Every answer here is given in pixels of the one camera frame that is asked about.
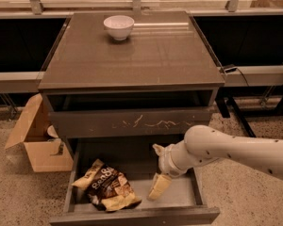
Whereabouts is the open cardboard box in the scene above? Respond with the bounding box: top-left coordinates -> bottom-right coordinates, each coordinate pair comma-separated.
5,94 -> 73,172

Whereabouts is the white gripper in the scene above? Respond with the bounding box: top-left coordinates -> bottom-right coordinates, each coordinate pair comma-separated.
148,141 -> 192,201

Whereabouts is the open middle drawer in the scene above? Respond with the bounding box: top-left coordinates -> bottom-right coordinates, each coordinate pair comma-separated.
50,135 -> 220,226

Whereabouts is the black power adapter cable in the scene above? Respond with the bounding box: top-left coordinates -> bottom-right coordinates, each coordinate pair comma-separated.
219,63 -> 250,87

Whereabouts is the white object in box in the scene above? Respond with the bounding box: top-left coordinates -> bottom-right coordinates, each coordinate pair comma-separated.
47,125 -> 58,138

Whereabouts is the white ceramic bowl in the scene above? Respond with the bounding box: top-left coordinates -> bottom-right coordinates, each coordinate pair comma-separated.
104,15 -> 135,40

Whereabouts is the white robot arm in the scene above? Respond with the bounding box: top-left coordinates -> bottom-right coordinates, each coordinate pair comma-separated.
148,125 -> 283,201

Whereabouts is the scratched top drawer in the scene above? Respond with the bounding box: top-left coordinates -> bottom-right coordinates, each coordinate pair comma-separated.
49,107 -> 212,138

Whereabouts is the grey drawer cabinet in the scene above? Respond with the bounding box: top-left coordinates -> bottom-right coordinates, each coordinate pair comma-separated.
37,10 -> 225,162

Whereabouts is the black wheeled stand leg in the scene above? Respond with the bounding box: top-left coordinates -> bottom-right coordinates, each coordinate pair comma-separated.
215,95 -> 256,137

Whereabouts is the brown chip bag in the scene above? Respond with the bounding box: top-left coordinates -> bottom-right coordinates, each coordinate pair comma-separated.
72,159 -> 142,212

